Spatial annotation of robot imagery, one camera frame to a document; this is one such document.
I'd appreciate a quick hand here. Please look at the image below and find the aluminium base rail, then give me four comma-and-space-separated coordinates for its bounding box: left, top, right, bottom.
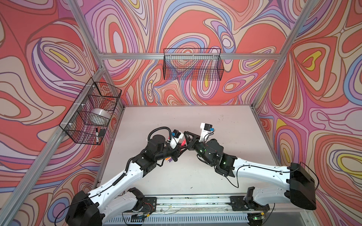
145, 194, 264, 215

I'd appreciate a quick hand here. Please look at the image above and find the white tape roll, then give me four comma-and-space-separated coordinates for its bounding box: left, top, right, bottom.
91, 108, 111, 121

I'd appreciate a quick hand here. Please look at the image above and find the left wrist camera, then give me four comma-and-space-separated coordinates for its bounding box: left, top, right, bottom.
170, 130, 184, 150

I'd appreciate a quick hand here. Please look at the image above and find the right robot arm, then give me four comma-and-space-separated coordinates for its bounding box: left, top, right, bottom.
184, 131, 317, 211

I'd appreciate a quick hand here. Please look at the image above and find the black wire basket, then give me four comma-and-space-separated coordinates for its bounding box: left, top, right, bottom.
163, 47, 224, 81
59, 78, 122, 146

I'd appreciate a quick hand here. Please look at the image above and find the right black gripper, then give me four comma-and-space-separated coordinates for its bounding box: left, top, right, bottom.
182, 133, 214, 167

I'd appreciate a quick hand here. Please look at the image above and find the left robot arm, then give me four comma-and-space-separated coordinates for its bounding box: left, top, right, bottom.
57, 132, 183, 226

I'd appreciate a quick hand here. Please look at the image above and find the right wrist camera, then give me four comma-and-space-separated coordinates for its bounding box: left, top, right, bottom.
199, 123, 215, 143

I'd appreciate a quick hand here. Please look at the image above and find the back black wire basket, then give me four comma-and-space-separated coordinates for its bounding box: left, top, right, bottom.
163, 47, 224, 81

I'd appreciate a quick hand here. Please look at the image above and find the black marker in basket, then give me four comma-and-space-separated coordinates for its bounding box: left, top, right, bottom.
95, 128, 100, 145

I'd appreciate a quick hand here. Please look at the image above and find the left black wire basket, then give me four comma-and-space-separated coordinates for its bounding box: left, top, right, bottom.
59, 78, 122, 146

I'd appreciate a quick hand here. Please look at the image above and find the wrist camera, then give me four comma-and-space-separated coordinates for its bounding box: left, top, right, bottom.
199, 123, 215, 143
170, 130, 184, 150

